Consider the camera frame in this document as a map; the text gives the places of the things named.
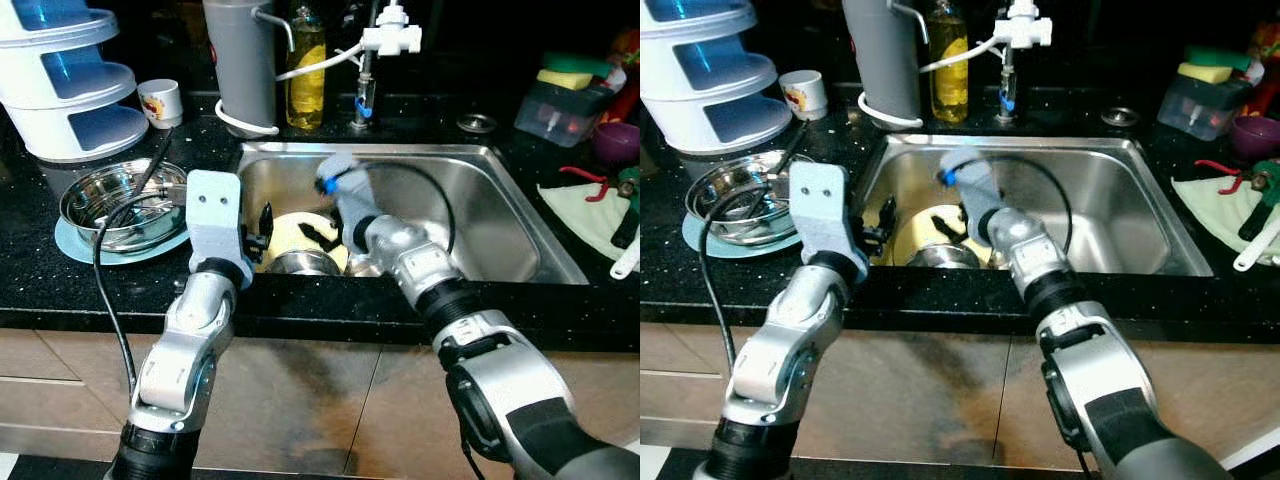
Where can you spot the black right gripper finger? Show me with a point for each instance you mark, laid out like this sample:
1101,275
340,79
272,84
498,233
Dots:
320,240
950,230

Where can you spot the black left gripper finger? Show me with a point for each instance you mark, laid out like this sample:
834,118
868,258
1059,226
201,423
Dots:
887,213
266,220

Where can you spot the pale yellow plate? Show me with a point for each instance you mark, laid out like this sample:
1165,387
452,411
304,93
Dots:
290,232
920,230

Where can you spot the small steel pot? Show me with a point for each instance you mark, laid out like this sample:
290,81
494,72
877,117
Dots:
300,263
940,257

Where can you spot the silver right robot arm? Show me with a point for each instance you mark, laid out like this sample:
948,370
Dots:
1100,340
480,340

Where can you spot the wide steel bowl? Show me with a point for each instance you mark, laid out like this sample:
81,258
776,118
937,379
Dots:
740,210
120,215

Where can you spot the white printed mug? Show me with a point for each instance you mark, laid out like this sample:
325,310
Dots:
160,102
803,95

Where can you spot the yellow oil bottle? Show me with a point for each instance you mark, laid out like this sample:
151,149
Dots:
947,65
305,70

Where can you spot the steel faucet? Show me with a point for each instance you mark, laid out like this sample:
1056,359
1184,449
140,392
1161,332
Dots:
1007,85
365,90

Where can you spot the grey water filter cylinder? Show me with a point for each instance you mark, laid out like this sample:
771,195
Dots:
880,55
240,60

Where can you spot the stainless steel sink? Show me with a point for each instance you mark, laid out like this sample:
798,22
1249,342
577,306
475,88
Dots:
480,220
1110,210

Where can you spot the light blue plate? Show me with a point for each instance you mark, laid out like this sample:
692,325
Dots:
75,250
700,245

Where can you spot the round metal drain cover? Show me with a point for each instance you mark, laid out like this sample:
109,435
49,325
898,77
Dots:
1120,116
477,123

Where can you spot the white faucet filter attachment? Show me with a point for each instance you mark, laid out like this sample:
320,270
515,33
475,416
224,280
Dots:
1025,28
392,35

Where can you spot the grey drawer front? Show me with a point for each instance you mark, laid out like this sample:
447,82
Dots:
680,345
40,445
680,438
40,405
680,398
40,352

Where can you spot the black floor mat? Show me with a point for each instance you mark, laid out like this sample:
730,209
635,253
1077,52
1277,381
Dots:
900,472
250,476

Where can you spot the white blue tiered rack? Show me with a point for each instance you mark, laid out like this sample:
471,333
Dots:
700,80
60,90

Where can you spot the white rice paddle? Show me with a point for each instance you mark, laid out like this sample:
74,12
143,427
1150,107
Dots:
1258,250
625,265

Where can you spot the pale green cloth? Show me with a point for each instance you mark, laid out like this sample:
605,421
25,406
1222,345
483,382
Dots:
590,220
1210,215

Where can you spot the clear plastic sponge container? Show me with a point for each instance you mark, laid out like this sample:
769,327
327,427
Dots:
1205,100
560,110

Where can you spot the purple cup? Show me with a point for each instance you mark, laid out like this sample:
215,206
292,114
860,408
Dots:
618,142
1255,135

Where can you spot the red plastic bottle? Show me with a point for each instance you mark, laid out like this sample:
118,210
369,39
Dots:
628,60
1268,55

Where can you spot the yellow green sponge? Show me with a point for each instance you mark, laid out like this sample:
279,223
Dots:
570,72
1215,65

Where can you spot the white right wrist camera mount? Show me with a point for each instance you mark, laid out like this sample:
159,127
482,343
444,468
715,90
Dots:
970,185
345,190

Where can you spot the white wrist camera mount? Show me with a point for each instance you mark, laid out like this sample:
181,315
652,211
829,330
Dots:
830,210
345,190
970,185
215,215

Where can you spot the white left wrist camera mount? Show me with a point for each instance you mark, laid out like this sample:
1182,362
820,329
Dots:
830,210
215,215

